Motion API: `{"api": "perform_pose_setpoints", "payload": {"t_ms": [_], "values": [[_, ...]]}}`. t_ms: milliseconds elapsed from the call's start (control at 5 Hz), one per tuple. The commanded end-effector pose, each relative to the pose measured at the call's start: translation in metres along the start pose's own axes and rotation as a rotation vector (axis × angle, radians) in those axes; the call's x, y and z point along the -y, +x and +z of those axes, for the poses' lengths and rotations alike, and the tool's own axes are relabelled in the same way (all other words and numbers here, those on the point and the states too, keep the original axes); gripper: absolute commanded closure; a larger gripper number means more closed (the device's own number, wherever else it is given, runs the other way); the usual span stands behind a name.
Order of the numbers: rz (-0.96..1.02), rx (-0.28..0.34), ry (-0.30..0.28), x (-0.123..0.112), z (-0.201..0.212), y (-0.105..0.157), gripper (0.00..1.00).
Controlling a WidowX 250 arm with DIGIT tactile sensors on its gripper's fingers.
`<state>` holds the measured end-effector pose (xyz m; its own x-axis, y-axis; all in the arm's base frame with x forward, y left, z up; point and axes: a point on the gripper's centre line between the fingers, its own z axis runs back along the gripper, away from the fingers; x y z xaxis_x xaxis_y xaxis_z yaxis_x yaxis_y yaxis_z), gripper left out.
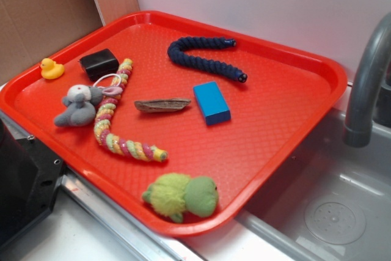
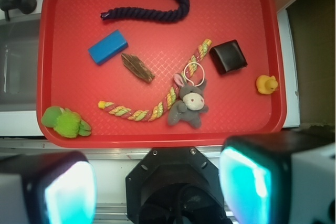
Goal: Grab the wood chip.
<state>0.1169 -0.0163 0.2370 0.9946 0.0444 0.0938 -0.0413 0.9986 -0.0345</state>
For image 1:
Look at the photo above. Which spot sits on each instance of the brown wood chip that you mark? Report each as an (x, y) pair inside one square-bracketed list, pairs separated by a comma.
[(162, 105)]

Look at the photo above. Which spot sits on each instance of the red plastic tray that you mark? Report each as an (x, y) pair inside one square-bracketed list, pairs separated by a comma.
[(287, 93)]

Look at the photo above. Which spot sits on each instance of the blue rectangular block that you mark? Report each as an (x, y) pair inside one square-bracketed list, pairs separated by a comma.
[(212, 103)]

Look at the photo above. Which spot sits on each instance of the green plush turtle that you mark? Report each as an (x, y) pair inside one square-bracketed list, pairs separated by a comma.
[(172, 195)]

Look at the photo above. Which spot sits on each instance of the black box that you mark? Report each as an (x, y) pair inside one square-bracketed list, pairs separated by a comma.
[(98, 64)]

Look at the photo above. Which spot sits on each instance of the grey plush elephant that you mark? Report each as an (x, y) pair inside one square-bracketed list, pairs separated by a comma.
[(81, 102)]

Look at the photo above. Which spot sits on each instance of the yellow rubber duck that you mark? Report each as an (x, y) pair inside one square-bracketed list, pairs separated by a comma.
[(50, 69)]

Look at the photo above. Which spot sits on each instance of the grey plastic sink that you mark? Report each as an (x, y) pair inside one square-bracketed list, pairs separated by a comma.
[(327, 201)]

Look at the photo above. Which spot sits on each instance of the grey faucet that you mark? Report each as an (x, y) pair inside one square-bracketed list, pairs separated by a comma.
[(369, 100)]

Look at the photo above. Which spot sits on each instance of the brown cardboard panel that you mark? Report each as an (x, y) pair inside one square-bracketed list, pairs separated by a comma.
[(34, 29)]

